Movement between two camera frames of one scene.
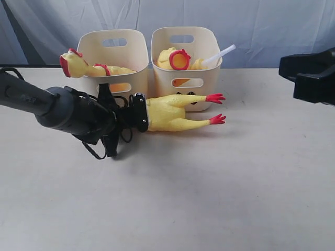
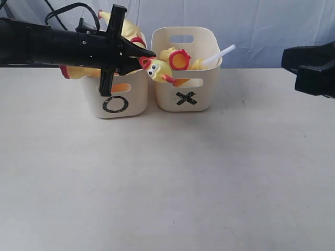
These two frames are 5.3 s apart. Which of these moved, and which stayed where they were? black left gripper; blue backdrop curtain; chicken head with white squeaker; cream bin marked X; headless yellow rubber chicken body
Moved: black left gripper
Stayed: headless yellow rubber chicken body; blue backdrop curtain; cream bin marked X; chicken head with white squeaker
